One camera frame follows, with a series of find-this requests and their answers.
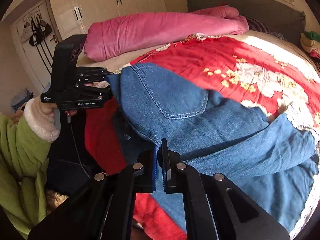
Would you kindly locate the white door with bags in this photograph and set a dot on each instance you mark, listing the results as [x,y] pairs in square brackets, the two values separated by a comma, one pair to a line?
[35,36]

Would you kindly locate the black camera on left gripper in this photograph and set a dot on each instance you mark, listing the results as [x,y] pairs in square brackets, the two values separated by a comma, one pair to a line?
[64,62]

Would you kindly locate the stack of folded clothes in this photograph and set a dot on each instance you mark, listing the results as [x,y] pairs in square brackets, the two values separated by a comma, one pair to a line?
[310,42]

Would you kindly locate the grey headboard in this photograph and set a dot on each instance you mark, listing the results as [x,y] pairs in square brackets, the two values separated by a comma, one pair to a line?
[278,17]

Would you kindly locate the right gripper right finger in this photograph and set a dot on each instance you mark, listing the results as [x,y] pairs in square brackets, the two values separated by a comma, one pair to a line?
[179,177]

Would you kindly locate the striped pillow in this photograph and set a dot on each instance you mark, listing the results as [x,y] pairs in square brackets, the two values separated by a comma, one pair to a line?
[256,25]

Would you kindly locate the blue denim pants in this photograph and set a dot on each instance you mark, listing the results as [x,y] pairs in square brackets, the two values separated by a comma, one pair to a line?
[274,162]

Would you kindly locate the pink rolled blanket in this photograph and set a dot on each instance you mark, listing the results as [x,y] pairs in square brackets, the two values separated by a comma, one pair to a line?
[124,34]

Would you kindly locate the red floral bedspread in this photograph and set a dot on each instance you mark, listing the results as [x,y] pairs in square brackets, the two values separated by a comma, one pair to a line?
[252,72]

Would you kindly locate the left hand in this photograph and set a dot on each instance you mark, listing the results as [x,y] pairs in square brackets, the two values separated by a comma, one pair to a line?
[48,109]

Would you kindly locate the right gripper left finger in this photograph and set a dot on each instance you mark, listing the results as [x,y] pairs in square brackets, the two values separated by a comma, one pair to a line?
[114,207]

